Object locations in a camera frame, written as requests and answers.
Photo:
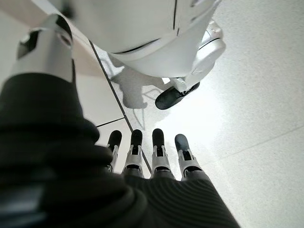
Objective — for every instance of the black robot foot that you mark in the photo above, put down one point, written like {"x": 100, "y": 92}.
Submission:
{"x": 168, "y": 97}

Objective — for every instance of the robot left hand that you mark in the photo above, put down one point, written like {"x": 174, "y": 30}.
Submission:
{"x": 59, "y": 166}

